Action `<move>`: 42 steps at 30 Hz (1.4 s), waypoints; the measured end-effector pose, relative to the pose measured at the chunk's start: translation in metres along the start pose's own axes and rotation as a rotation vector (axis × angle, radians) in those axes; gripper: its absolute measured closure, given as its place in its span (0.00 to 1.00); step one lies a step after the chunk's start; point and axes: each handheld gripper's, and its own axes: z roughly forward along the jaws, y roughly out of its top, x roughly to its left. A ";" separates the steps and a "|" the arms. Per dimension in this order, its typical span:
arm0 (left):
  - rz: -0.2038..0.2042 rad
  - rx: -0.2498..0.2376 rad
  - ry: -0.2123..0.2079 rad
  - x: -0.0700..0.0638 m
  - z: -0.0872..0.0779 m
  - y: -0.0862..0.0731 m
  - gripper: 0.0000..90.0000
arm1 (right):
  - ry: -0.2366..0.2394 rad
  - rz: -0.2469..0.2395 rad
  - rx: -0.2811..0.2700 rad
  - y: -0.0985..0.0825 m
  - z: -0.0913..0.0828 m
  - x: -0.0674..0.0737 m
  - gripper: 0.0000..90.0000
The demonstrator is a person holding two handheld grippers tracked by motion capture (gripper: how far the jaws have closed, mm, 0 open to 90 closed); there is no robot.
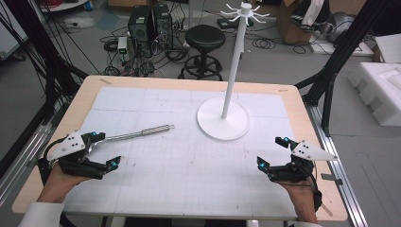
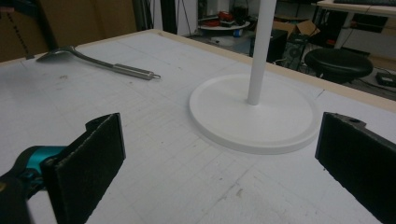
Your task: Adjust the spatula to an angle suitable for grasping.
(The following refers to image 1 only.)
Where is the brown cardboard box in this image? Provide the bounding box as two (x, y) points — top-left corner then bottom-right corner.
(275, 0), (314, 45)

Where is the person's right white sleeve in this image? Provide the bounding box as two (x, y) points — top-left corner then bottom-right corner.
(293, 220), (323, 227)

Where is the black metal frame strut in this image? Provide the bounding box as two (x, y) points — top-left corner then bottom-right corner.
(294, 0), (393, 137)
(3, 0), (90, 124)

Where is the person's right hand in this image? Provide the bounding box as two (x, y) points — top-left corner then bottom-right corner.
(278, 177), (319, 224)

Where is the person's white sleeve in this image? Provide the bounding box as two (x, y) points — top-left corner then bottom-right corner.
(293, 220), (323, 227)
(18, 201), (66, 227)

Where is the flat black floor box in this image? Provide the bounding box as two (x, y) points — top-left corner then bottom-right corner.
(217, 17), (251, 31)

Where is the black round stool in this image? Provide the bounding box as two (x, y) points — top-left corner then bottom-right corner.
(177, 24), (227, 81)

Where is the black computer tower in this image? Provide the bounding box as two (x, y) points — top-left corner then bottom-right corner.
(127, 5), (153, 44)
(152, 3), (175, 49)

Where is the large white foam packaging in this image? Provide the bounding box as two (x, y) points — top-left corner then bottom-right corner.
(347, 61), (401, 128)

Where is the small white electronic box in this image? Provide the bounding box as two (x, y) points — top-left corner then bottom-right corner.
(116, 36), (129, 55)

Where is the aluminium table rail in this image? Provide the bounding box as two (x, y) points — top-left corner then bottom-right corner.
(305, 103), (369, 227)
(0, 122), (53, 207)

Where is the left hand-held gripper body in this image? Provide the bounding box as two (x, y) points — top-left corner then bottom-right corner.
(46, 130), (107, 181)

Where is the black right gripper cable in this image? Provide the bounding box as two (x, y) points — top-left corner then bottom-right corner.
(309, 164), (323, 213)

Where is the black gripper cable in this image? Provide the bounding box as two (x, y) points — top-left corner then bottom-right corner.
(309, 164), (323, 213)
(37, 140), (61, 185)

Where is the striped black white cloth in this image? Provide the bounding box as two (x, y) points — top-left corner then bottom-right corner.
(288, 0), (331, 33)

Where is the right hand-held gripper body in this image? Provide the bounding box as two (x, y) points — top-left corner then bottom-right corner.
(267, 140), (339, 183)

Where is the silver rounded appliance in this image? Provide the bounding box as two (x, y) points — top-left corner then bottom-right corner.
(322, 11), (356, 44)

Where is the metal long-handled kitchen utensil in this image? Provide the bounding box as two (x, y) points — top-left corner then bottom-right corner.
(84, 124), (176, 155)

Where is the person's left white sleeve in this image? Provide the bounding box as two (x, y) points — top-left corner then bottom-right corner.
(18, 201), (66, 227)

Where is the white hook stand rack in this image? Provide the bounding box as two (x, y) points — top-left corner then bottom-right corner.
(196, 1), (271, 142)

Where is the person's left hand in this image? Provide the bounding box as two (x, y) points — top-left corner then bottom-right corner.
(36, 163), (93, 204)

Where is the white grid mat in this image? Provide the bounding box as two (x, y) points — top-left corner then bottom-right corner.
(61, 86), (300, 221)

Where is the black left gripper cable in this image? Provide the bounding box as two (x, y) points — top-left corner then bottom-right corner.
(37, 140), (61, 185)

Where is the tangle of black floor cables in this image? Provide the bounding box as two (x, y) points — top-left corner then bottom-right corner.
(99, 26), (190, 78)

